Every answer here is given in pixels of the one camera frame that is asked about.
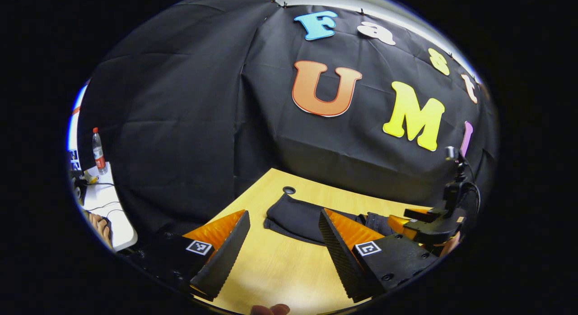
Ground black backdrop cloth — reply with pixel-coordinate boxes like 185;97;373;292
77;0;499;236

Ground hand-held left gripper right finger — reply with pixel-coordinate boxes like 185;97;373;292
318;208;438;303

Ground black jeans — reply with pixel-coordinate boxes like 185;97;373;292
263;193;407;247

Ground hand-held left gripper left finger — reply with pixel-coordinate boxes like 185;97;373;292
129;210;251;302

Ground plastic water bottle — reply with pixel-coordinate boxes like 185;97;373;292
92;127;108;175

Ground white side desk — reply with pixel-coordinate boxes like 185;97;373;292
83;164;138;252

